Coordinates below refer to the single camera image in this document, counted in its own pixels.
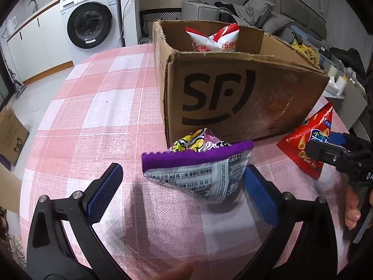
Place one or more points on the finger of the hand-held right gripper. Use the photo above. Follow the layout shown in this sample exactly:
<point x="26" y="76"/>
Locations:
<point x="323" y="151"/>
<point x="338" y="138"/>

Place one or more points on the red chip bag blue logo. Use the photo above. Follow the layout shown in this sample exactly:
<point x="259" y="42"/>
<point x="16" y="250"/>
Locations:
<point x="303" y="135"/>

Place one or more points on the black white patterned panel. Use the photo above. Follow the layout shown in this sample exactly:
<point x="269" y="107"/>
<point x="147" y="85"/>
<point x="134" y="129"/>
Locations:
<point x="160" y="20"/>

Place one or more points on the white washing machine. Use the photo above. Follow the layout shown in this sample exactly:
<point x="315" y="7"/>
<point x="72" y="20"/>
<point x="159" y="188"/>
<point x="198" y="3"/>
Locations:
<point x="90" y="26"/>

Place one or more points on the pink plaid tablecloth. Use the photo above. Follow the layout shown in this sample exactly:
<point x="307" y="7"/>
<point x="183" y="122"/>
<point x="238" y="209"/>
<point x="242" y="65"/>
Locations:
<point x="102" y="108"/>

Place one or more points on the dark cloth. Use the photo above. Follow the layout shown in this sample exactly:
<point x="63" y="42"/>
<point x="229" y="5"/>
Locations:
<point x="349" y="61"/>

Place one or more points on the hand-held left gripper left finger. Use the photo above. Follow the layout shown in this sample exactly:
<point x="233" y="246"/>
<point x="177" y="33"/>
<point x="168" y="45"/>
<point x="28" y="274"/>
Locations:
<point x="105" y="192"/>

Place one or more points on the grey clothes pile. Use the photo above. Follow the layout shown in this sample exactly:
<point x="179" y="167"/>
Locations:
<point x="256" y="8"/>

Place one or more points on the grey sofa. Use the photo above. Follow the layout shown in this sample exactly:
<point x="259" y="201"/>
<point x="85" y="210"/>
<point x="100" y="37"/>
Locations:
<point x="198" y="10"/>

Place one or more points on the purple white snack bag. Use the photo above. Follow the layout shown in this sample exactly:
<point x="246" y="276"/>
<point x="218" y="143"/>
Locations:
<point x="204" y="175"/>

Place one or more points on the printed floor cardboard box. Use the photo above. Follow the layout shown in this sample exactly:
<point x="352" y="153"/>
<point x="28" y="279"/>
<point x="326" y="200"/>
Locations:
<point x="11" y="134"/>

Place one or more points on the person's right hand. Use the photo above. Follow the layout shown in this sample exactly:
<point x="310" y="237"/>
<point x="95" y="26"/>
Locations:
<point x="352" y="210"/>

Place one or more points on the grey side table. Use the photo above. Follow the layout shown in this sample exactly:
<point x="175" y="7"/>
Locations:
<point x="349" y="108"/>

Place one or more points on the red white snack bag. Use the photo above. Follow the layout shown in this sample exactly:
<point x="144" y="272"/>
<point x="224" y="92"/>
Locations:
<point x="227" y="39"/>

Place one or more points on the white counter cabinets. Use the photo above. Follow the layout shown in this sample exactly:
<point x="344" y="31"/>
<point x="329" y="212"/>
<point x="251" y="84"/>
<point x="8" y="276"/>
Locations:
<point x="38" y="49"/>

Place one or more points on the curved metal faucet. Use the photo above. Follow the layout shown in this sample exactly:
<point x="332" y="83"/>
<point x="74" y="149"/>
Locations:
<point x="32" y="3"/>

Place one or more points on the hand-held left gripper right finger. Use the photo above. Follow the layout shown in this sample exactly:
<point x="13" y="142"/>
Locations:
<point x="260" y="199"/>

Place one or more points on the person's left hand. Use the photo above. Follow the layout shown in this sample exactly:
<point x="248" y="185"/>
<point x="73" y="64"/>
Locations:
<point x="174" y="272"/>

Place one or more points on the yellow bag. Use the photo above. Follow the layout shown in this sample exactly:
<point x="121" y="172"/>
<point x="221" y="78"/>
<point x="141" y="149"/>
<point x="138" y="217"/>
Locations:
<point x="309" y="52"/>

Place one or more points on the white kettle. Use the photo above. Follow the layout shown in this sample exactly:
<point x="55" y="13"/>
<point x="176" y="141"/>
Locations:
<point x="11" y="24"/>

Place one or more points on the brown cardboard box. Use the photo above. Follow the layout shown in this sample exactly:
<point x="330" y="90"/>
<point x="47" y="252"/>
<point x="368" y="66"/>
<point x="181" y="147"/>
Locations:
<point x="262" y="99"/>

